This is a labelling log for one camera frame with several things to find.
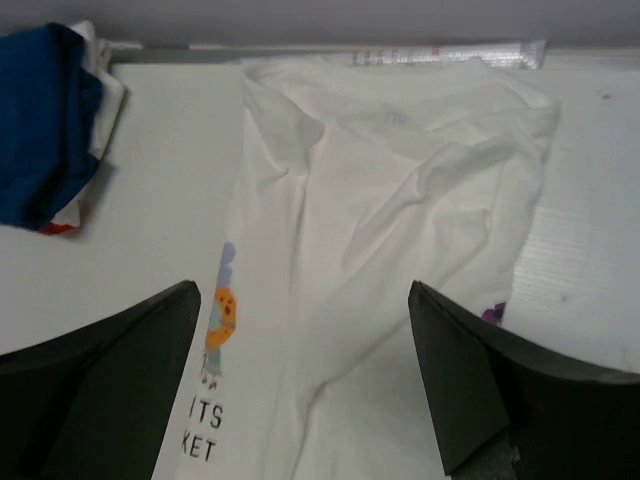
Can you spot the red and white folded shirt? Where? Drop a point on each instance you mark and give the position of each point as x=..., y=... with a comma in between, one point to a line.
x=96, y=61

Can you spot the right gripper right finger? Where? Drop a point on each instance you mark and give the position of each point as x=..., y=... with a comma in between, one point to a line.
x=503, y=407

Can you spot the white printed t-shirt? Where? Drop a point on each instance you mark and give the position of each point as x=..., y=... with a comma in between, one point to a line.
x=354, y=183

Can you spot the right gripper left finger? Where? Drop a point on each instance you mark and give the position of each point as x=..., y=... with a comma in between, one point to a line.
x=95, y=403

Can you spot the blue t-shirt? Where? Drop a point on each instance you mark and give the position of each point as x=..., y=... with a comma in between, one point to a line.
x=49, y=103

